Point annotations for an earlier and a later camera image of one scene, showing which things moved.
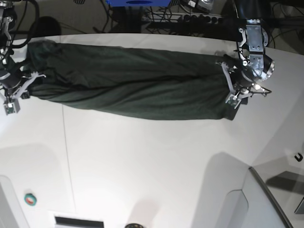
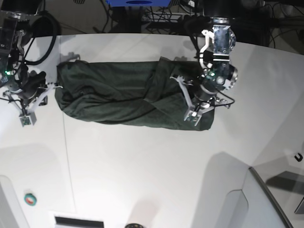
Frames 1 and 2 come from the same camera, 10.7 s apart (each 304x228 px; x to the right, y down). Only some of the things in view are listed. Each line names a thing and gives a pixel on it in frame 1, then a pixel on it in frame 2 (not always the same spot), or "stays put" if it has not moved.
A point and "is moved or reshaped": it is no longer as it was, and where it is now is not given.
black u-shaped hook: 300,157 stays put
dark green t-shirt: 137,82 is moved or reshaped
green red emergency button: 30,199 stays put
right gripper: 242,83 to 204,92
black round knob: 134,225 stays put
